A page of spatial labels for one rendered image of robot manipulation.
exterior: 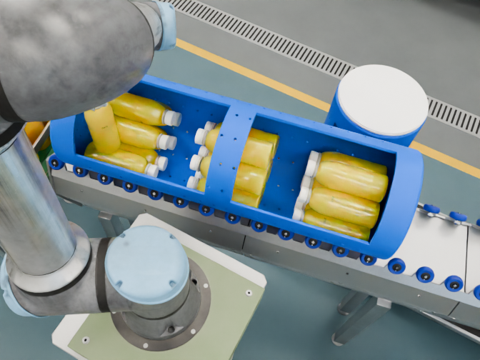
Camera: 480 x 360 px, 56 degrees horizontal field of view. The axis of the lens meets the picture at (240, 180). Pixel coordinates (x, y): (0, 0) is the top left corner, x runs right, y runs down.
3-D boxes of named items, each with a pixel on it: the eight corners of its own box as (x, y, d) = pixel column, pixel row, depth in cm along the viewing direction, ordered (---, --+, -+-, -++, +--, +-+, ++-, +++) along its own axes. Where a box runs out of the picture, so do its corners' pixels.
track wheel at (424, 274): (438, 272, 117) (436, 268, 118) (420, 266, 117) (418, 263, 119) (431, 286, 118) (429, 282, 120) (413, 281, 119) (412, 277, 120)
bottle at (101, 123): (91, 138, 121) (75, 94, 106) (116, 130, 123) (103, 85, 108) (100, 158, 118) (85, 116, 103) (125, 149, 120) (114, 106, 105)
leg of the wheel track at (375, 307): (343, 348, 201) (392, 311, 147) (330, 343, 202) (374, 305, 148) (345, 334, 204) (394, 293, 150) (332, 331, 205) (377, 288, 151)
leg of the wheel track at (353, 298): (348, 317, 208) (397, 271, 154) (336, 313, 209) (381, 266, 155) (351, 305, 211) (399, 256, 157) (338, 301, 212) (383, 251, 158)
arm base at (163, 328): (178, 353, 82) (175, 344, 73) (105, 320, 84) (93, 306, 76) (213, 278, 89) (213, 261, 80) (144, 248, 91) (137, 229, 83)
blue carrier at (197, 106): (374, 273, 121) (415, 239, 95) (71, 179, 129) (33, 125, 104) (391, 181, 133) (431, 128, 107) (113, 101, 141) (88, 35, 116)
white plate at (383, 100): (331, 64, 145) (330, 67, 146) (348, 135, 131) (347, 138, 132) (414, 63, 147) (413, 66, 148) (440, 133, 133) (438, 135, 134)
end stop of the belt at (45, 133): (16, 185, 126) (12, 180, 123) (13, 184, 126) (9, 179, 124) (83, 83, 146) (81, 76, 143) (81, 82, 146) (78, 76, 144)
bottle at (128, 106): (108, 82, 121) (170, 100, 119) (114, 94, 127) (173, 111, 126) (98, 105, 119) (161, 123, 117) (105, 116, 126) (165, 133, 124)
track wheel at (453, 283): (467, 281, 116) (465, 277, 118) (449, 276, 116) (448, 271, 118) (460, 295, 117) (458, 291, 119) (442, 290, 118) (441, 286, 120)
